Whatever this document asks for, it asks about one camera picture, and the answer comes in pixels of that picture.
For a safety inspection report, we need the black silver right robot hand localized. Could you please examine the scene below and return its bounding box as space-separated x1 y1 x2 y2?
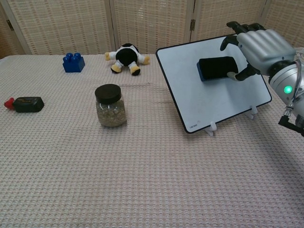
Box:
219 21 296 81

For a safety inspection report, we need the black whiteboard eraser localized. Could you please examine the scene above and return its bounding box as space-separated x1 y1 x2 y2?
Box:
197 56 239 83

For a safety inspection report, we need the black framed whiteboard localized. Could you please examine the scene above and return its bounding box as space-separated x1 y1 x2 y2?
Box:
155 35 272 134

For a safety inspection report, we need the woven folding screen panel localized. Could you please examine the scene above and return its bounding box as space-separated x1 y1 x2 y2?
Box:
4 0 117 56
0 0 31 59
262 0 304 48
109 0 197 55
190 0 270 43

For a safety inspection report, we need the white plastic board stand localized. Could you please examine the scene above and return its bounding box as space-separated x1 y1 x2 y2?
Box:
204 105 258 137

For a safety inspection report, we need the black white plush toy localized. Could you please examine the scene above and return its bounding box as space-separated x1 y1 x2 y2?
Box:
105 43 151 76

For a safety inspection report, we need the glass jar with black lid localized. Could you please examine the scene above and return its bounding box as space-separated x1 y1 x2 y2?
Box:
95 84 126 128

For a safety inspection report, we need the pink woven tablecloth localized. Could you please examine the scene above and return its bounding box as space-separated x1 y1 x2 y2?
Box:
0 53 304 228

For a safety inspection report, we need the blue toy building block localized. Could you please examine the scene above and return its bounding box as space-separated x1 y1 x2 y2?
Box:
62 52 86 73

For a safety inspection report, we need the black bottle with red cap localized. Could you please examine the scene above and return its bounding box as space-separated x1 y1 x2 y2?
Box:
4 96 45 113

